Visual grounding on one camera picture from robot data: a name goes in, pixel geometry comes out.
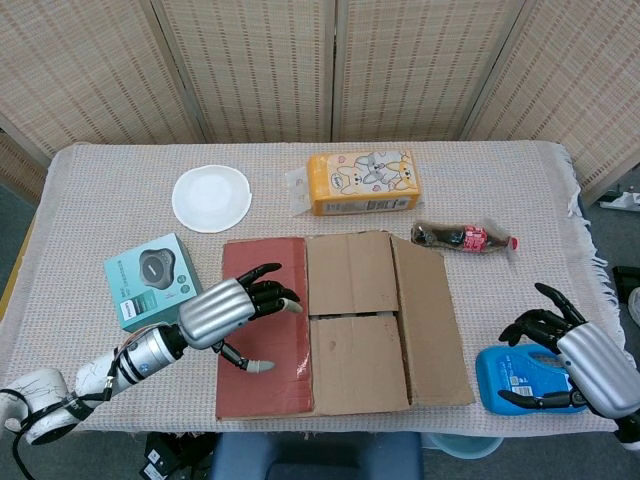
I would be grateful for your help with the blue detergent bottle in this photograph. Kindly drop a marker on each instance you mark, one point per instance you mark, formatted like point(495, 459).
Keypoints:
point(520, 375)

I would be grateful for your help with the teal speaker product box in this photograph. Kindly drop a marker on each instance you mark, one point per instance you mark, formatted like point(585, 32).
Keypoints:
point(145, 295)

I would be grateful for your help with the white paper plate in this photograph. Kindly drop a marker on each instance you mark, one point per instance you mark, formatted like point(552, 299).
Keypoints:
point(210, 197)

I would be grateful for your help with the beige woven tablecloth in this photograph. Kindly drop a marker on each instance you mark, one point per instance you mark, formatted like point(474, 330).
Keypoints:
point(125, 190)

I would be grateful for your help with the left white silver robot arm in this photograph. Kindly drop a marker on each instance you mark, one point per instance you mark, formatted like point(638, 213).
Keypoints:
point(145, 357)

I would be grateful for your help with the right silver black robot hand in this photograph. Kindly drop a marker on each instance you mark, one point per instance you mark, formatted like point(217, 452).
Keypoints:
point(605, 370)

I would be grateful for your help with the red cardboard shipping box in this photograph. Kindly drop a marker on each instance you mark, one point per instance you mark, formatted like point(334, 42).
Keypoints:
point(360, 360)

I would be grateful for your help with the cola bottle with red label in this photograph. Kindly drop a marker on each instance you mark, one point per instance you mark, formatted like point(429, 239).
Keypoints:
point(465, 237)

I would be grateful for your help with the yellow cartoon tissue pack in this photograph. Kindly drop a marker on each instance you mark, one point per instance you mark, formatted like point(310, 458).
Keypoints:
point(365, 182)

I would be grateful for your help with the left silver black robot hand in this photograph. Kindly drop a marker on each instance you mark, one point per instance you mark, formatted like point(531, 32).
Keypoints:
point(215, 312)

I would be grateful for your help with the woven folding screen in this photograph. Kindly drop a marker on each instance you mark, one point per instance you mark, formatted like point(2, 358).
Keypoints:
point(250, 65)

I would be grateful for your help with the light blue bucket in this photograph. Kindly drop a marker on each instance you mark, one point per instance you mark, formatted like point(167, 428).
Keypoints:
point(465, 445)

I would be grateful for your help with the white object on floor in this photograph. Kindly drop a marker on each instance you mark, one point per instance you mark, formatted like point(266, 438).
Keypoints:
point(622, 201)

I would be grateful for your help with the black device under table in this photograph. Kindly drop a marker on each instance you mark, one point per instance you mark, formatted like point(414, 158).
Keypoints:
point(170, 457)

